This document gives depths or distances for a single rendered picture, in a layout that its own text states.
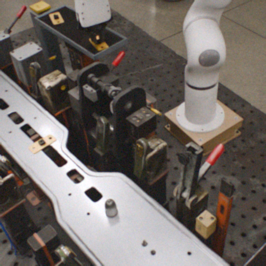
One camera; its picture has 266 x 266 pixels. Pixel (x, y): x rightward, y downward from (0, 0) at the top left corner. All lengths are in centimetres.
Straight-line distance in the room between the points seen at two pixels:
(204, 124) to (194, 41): 40
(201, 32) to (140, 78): 71
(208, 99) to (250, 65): 181
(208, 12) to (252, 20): 252
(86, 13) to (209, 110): 58
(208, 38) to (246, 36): 236
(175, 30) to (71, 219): 281
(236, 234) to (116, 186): 47
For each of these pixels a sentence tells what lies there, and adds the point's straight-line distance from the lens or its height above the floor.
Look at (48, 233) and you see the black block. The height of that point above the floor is 99.
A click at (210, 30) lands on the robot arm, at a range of 125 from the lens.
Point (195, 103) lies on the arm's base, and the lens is 144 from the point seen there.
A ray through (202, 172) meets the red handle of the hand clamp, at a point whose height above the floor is 111.
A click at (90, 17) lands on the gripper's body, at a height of 127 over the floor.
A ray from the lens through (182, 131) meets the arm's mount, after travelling 151.
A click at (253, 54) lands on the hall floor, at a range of 335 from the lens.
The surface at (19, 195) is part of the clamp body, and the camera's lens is 117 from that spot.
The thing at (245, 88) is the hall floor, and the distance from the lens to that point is 298.
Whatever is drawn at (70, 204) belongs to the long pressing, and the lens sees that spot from 105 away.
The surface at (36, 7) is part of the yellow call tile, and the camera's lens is 161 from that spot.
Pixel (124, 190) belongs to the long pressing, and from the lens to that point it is 105.
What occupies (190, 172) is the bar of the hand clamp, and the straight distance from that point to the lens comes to 90.
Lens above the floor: 184
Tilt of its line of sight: 45 degrees down
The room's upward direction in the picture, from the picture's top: 6 degrees counter-clockwise
